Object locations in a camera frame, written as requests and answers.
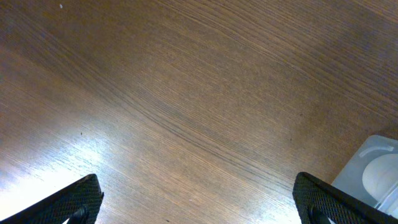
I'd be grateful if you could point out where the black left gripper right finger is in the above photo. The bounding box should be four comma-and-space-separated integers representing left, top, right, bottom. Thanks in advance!
292, 172, 397, 224

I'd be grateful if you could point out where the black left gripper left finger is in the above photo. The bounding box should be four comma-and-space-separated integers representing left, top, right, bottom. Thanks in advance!
1, 174, 104, 224

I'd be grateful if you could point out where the clear plastic storage container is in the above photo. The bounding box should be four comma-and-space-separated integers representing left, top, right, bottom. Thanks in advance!
332, 135, 397, 218

